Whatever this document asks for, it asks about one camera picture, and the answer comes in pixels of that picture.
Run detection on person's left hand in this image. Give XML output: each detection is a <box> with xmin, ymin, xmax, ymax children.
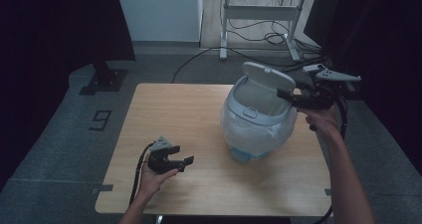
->
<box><xmin>136</xmin><ymin>163</ymin><xmax>180</xmax><ymax>201</ymax></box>

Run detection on tangle of black cables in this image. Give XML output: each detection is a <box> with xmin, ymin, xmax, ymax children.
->
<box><xmin>228</xmin><ymin>18</ymin><xmax>322</xmax><ymax>54</ymax></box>

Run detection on dark curtain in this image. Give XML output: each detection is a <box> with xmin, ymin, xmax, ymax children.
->
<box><xmin>303</xmin><ymin>0</ymin><xmax>422</xmax><ymax>177</ymax></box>
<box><xmin>0</xmin><ymin>0</ymin><xmax>136</xmax><ymax>192</ymax></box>

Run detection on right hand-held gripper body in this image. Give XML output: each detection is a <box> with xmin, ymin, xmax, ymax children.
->
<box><xmin>293</xmin><ymin>67</ymin><xmax>362</xmax><ymax>112</ymax></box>

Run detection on long black floor cable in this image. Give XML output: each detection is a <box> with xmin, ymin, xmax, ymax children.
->
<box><xmin>171</xmin><ymin>46</ymin><xmax>283</xmax><ymax>85</ymax></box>

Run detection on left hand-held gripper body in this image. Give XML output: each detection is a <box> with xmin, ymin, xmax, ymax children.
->
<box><xmin>146</xmin><ymin>135</ymin><xmax>185</xmax><ymax>175</ymax></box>

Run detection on white power strip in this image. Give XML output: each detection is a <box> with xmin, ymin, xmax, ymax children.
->
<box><xmin>301</xmin><ymin>63</ymin><xmax>326</xmax><ymax>74</ymax></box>

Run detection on black square stand base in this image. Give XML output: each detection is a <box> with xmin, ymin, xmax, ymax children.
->
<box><xmin>331</xmin><ymin>81</ymin><xmax>362</xmax><ymax>102</ymax></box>

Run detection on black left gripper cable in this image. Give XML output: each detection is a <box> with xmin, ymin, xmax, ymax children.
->
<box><xmin>128</xmin><ymin>141</ymin><xmax>157</xmax><ymax>208</ymax></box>

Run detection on person's right hand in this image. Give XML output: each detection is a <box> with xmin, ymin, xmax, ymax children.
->
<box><xmin>298</xmin><ymin>104</ymin><xmax>340</xmax><ymax>138</ymax></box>

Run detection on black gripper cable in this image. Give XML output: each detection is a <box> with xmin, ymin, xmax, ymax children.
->
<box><xmin>312</xmin><ymin>95</ymin><xmax>349</xmax><ymax>224</ymax></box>
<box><xmin>128</xmin><ymin>141</ymin><xmax>157</xmax><ymax>208</ymax></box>

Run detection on white lidded trash can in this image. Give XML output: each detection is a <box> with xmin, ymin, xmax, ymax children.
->
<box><xmin>220</xmin><ymin>61</ymin><xmax>299</xmax><ymax>164</ymax></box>

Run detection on clear plastic bin liner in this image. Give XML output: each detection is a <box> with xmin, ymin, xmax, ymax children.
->
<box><xmin>220</xmin><ymin>84</ymin><xmax>299</xmax><ymax>159</ymax></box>

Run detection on black stand base plate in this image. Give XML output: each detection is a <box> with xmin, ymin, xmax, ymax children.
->
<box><xmin>78</xmin><ymin>60</ymin><xmax>129</xmax><ymax>97</ymax></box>

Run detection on white partition panel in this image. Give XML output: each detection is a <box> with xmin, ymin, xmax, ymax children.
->
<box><xmin>114</xmin><ymin>0</ymin><xmax>204</xmax><ymax>43</ymax></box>

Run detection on white desk frame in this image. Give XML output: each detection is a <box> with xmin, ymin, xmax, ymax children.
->
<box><xmin>212</xmin><ymin>0</ymin><xmax>343</xmax><ymax>62</ymax></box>

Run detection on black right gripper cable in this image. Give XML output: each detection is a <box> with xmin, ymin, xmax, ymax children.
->
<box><xmin>312</xmin><ymin>95</ymin><xmax>349</xmax><ymax>224</ymax></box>

